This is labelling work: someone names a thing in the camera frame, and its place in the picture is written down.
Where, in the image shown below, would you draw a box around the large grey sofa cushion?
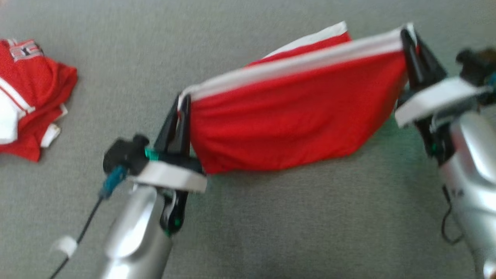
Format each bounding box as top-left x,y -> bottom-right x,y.
0,0 -> 496,279

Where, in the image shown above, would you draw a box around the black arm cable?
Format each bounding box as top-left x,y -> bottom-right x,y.
48,194 -> 105,279
442,186 -> 465,245

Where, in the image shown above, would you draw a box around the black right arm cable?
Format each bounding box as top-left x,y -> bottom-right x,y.
442,186 -> 465,245

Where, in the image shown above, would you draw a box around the white cable tie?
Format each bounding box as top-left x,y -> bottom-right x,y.
52,236 -> 78,258

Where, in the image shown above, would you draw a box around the red shirt white sleeves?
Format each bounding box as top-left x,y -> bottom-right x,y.
179,21 -> 419,175

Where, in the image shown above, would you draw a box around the red mesh jersey with label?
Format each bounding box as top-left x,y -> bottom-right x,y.
0,38 -> 78,162

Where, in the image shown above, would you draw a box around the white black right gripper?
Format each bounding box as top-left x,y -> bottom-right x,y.
394,29 -> 485,165

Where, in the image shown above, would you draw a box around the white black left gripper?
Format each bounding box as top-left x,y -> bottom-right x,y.
130,95 -> 208,237

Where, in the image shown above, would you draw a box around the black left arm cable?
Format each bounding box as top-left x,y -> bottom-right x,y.
48,194 -> 105,279

